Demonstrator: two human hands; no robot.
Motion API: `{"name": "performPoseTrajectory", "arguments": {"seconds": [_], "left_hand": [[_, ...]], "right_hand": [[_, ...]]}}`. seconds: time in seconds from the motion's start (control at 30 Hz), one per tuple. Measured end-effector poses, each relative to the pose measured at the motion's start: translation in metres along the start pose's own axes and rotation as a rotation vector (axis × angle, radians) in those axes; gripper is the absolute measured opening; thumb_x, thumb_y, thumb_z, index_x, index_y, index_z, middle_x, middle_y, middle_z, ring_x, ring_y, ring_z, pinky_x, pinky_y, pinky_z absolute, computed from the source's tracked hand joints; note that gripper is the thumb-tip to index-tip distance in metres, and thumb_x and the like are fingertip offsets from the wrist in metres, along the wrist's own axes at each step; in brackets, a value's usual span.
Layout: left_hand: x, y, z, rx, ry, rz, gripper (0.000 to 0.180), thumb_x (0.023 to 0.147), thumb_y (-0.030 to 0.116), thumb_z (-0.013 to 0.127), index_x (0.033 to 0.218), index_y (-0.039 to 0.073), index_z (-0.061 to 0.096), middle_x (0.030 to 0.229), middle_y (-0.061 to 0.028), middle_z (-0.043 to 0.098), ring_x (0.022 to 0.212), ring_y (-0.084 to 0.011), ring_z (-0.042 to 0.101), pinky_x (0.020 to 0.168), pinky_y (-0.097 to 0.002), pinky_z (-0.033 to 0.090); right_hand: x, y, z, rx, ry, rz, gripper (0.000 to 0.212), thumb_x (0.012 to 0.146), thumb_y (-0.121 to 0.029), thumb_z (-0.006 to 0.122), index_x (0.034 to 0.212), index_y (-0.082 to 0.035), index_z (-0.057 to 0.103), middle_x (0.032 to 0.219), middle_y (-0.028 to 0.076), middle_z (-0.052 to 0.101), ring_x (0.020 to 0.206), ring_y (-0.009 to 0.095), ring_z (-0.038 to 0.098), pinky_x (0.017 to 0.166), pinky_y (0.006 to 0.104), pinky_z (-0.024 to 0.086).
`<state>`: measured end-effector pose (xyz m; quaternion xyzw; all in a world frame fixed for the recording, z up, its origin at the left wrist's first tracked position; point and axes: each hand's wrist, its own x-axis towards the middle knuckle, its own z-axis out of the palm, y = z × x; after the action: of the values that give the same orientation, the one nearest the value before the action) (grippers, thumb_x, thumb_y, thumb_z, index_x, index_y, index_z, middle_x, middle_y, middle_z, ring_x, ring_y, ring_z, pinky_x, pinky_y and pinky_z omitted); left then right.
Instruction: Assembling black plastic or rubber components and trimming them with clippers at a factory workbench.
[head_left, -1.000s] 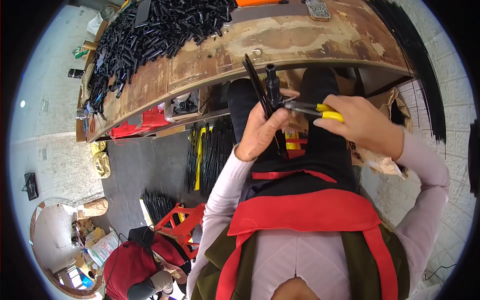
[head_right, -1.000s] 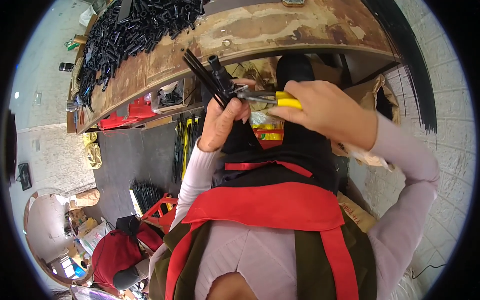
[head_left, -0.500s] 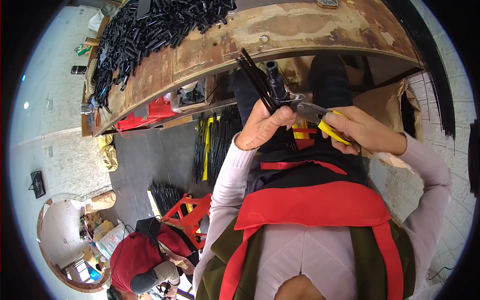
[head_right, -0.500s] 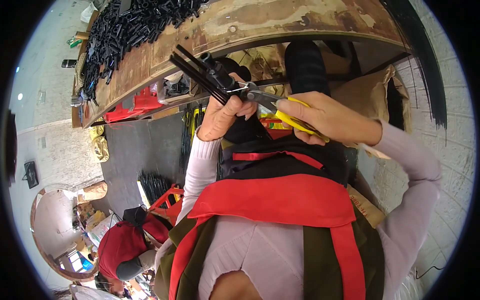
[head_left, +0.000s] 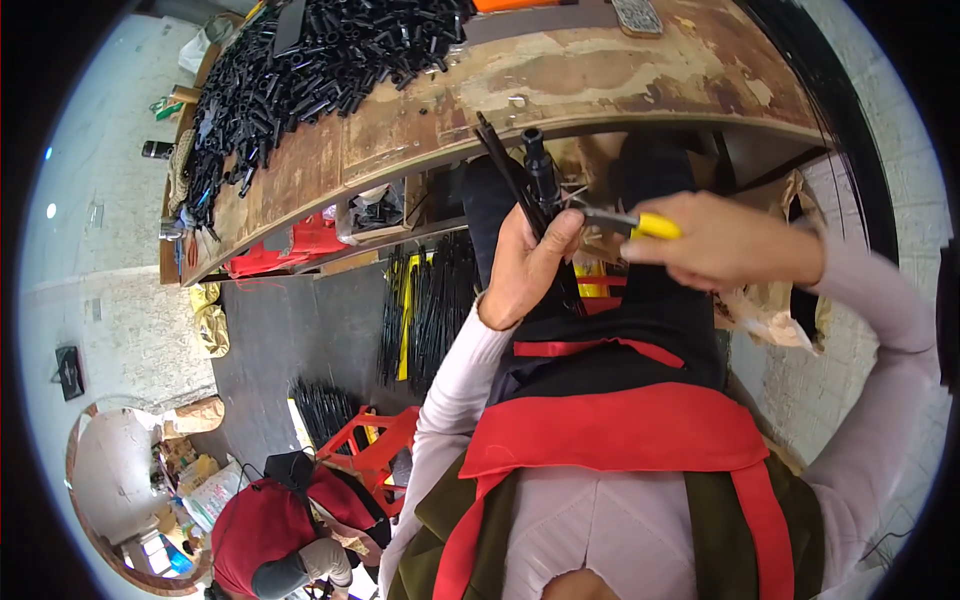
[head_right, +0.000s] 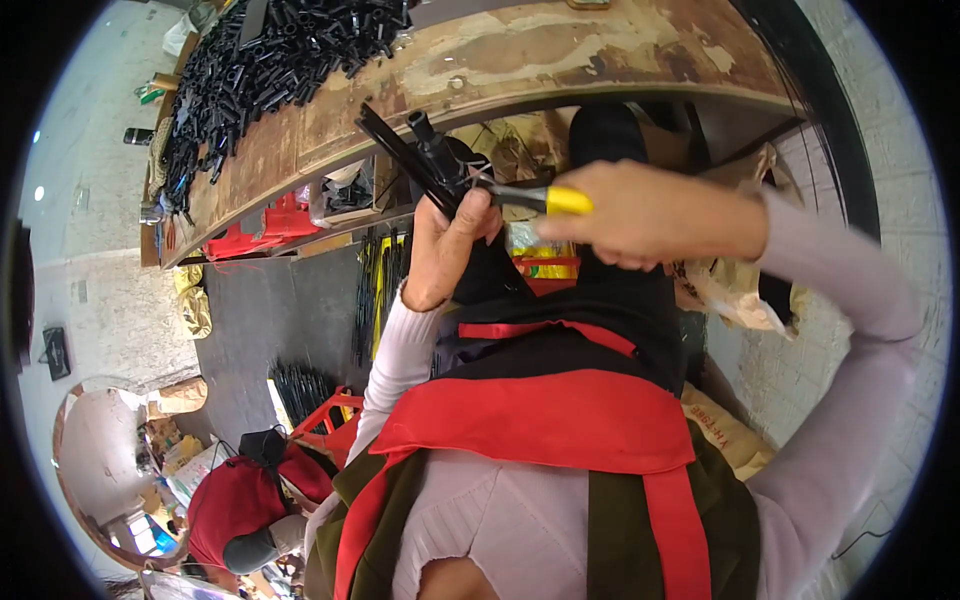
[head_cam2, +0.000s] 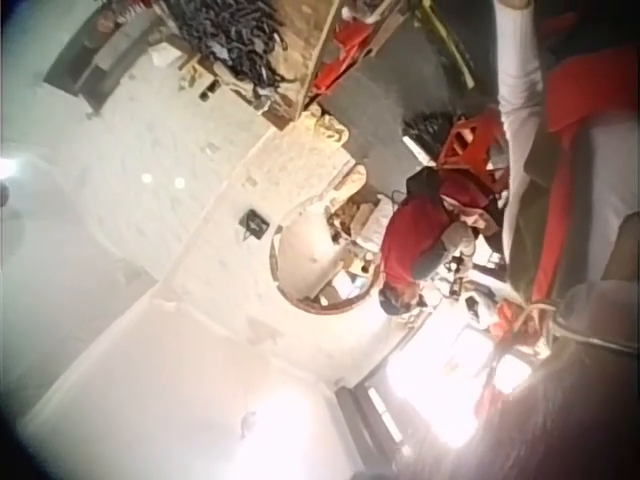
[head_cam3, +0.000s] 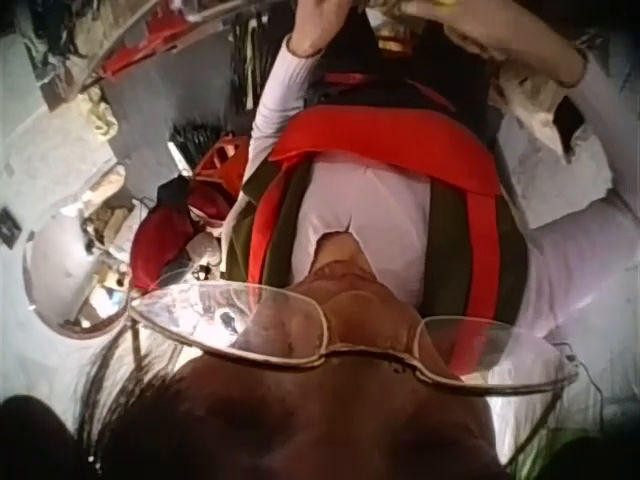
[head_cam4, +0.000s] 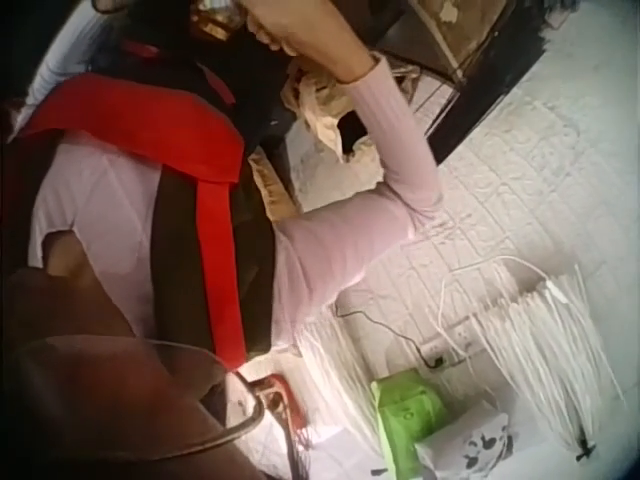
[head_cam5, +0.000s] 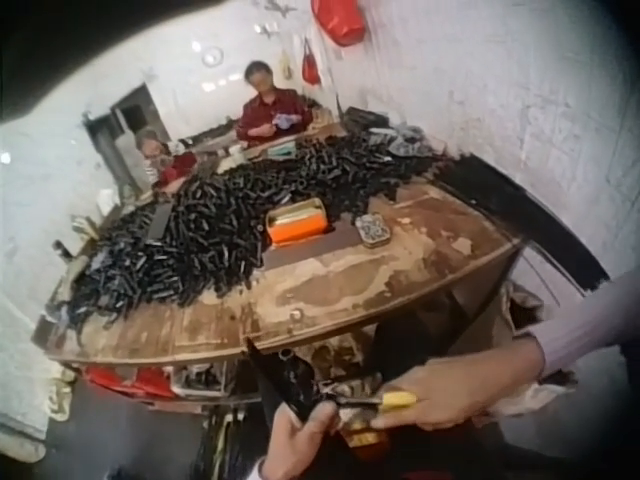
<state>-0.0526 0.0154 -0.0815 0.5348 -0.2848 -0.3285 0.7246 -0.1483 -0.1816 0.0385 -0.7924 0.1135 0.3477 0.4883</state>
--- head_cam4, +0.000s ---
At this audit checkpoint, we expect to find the crumpled beige plastic bag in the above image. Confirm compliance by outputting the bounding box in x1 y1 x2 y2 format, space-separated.
279 58 387 174

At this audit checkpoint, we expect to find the black cable with plug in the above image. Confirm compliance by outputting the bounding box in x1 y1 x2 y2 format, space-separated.
333 299 448 371

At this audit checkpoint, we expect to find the pale blue cloth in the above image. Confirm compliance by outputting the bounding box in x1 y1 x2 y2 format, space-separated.
22 2 129 119

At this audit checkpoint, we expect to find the small bundle of white strips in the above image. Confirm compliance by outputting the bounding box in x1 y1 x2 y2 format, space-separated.
293 319 384 451

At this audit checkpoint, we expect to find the person's right hand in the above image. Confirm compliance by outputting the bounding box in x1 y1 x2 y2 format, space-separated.
239 0 377 84

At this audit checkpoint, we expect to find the white box with black print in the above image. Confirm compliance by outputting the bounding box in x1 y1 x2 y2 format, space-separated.
413 412 519 480

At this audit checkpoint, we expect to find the brown shiny object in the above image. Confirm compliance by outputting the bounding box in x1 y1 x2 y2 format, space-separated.
195 0 251 37

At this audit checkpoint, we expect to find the large bundle of white strips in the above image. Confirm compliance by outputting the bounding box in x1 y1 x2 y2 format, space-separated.
468 263 626 454

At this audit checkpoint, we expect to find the black framed cabinet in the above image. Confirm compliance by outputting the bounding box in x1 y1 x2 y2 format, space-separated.
372 0 557 166

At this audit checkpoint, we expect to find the green packet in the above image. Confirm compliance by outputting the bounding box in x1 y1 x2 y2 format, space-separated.
370 367 449 479

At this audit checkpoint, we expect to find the yellowish cloth piece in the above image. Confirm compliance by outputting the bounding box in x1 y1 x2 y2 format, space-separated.
248 152 304 222

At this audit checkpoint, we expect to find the white power strip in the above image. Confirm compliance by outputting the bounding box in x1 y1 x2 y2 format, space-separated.
418 319 484 362

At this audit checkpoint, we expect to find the white cable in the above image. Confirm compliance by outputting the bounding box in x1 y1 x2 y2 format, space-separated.
437 254 569 351

